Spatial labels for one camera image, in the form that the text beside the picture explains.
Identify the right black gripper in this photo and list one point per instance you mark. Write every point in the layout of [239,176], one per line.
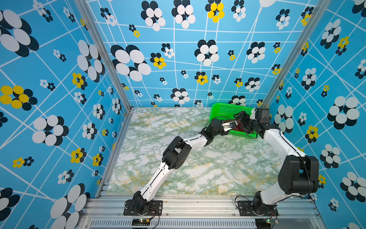
[246,117]

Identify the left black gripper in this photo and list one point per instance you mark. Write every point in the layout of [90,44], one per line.
[224,133]

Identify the red polka dot skirt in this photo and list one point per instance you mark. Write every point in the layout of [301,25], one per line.
[240,128]

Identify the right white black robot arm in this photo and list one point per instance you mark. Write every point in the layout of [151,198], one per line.
[299,173]

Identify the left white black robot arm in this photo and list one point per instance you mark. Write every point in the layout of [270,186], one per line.
[174,157]

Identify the green plastic basket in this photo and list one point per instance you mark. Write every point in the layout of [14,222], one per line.
[225,112]

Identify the right green circuit board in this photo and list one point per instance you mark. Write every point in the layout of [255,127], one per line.
[266,223]

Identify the green circuit board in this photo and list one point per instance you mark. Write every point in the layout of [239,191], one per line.
[141,222]
[266,223]

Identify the left green circuit board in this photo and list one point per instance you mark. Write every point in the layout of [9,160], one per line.
[141,222]

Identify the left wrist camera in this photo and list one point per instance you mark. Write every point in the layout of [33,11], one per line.
[229,125]

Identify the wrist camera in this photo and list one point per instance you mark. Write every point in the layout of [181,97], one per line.
[261,115]
[229,125]

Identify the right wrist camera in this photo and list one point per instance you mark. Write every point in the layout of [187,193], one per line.
[261,115]

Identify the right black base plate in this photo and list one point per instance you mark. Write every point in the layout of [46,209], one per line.
[250,209]

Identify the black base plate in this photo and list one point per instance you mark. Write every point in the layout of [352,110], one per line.
[250,209]
[151,208]

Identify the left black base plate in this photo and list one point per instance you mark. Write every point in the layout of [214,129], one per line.
[151,208]

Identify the right aluminium corner post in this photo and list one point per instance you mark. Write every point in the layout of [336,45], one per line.
[320,9]

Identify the aluminium corner post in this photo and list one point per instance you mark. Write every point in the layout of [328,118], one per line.
[92,27]
[320,9]

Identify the aluminium front rail frame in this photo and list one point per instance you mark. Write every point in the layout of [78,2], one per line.
[198,212]

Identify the left aluminium corner post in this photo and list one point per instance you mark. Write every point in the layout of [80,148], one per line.
[92,27]

